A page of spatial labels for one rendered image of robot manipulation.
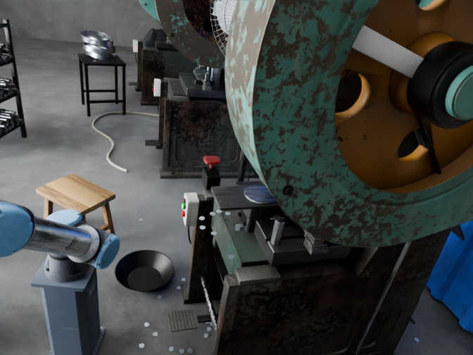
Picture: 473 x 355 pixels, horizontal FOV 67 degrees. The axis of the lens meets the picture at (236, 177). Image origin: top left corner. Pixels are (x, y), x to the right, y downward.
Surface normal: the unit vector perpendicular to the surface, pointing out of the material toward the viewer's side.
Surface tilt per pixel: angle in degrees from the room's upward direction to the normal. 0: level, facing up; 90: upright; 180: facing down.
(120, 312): 0
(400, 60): 90
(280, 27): 90
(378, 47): 90
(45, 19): 90
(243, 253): 0
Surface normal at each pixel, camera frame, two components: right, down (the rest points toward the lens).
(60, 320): 0.00, 0.48
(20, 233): 0.87, 0.26
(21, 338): 0.14, -0.87
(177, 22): 0.25, 0.50
